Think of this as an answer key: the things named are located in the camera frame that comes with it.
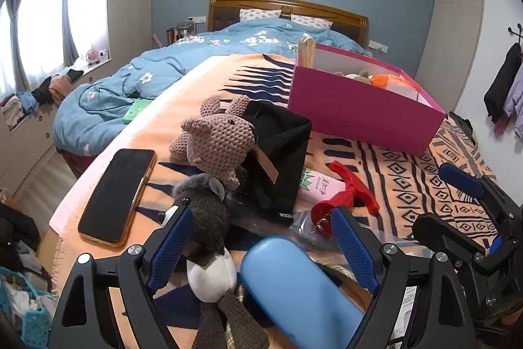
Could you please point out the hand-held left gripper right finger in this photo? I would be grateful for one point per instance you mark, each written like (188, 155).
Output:
(351, 251)

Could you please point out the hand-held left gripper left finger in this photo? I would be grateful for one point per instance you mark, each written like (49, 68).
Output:
(171, 247)

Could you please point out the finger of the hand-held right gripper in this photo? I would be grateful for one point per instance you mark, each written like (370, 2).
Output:
(445, 228)
(461, 179)

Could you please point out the grey plush mouse toy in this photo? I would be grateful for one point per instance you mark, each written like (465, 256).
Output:
(208, 218)

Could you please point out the red plastic tool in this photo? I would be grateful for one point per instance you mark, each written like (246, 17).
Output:
(351, 189)

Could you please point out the blue glasses case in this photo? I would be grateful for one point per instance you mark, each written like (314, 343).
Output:
(294, 292)

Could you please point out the pink cardboard box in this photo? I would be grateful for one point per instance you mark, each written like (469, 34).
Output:
(359, 120)

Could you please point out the pink knitted plush toy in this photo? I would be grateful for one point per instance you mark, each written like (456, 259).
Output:
(220, 132)

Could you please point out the black cloth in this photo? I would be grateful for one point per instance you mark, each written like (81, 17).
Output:
(282, 144)

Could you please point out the green and white plush toy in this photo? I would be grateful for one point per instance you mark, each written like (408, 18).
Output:
(359, 76)

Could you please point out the dark clothes heap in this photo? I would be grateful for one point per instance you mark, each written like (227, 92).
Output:
(463, 126)

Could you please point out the clear plastic bag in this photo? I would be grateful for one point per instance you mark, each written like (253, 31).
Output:
(304, 222)

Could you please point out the pink garment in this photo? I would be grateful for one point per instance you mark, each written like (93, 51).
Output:
(501, 126)

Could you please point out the pink lotion tube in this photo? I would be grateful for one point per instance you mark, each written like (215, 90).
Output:
(322, 185)

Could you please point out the black smartphone orange case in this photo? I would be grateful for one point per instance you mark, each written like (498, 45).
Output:
(116, 193)

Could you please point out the black jacket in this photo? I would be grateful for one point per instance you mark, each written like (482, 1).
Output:
(500, 87)

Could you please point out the orange tissue pack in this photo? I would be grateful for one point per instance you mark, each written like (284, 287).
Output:
(392, 81)

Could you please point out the green packet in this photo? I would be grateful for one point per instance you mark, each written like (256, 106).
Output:
(137, 111)

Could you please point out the blue perforated basket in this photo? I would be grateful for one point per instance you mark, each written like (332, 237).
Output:
(34, 316)

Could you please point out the black coat hook rack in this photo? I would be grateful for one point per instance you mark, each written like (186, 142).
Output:
(515, 33)

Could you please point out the orange patterned blanket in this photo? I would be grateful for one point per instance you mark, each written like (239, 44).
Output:
(196, 87)

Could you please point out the white window cabinet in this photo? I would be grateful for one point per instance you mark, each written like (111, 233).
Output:
(32, 144)

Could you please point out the blue floral duvet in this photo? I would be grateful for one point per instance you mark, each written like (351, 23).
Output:
(163, 63)

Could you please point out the pile of clothes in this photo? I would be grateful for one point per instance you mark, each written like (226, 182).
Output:
(53, 87)

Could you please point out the pink desk clock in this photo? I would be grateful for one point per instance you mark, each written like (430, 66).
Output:
(97, 55)

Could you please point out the nightstand bottles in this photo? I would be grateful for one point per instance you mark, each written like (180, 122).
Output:
(179, 32)

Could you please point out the white spotted pillow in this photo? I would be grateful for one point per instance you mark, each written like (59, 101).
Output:
(310, 22)
(259, 15)

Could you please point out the wooden headboard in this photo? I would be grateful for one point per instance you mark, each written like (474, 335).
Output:
(286, 4)

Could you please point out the white wall socket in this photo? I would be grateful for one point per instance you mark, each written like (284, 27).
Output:
(198, 19)
(378, 45)

